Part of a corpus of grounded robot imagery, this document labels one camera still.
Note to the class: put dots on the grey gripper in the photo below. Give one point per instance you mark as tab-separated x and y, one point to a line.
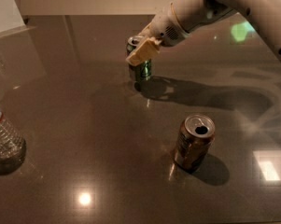
164	27

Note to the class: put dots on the green soda can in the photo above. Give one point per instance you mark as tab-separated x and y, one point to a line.
142	71

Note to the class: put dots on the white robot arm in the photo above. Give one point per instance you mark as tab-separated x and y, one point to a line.
263	15

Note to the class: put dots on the orange soda can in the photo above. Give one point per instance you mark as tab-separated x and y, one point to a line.
195	136

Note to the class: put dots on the clear plastic water bottle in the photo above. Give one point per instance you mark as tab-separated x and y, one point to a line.
12	144

